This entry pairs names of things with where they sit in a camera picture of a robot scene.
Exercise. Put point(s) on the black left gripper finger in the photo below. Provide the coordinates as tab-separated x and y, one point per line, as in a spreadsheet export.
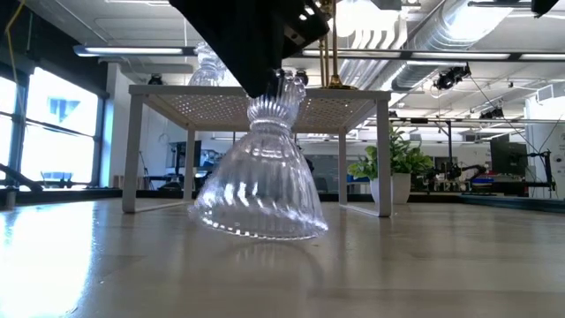
262	81

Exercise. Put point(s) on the clear ribbed glass candle holder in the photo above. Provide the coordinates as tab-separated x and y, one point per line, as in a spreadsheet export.
260	190
207	66

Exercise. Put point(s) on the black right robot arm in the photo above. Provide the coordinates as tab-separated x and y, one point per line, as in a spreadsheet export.
543	6

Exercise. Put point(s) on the black ceiling spotlight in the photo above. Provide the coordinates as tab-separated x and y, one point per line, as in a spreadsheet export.
155	79
450	77

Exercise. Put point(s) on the long ceiling light strip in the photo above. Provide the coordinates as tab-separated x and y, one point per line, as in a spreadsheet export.
132	50

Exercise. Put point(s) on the white perforated metal shelf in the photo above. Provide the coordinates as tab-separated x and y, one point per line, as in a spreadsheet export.
145	89

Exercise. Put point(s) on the white ceiling light panel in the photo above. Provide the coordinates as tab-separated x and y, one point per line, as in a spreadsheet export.
366	17

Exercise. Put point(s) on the green potted plant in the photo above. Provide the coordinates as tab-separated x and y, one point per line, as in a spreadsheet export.
401	187

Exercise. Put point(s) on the large bright window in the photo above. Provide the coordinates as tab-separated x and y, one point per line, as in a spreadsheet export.
57	146

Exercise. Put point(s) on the black computer monitor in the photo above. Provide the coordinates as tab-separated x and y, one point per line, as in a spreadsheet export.
507	156

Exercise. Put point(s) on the silver ventilation duct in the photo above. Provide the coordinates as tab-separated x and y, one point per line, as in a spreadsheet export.
441	35

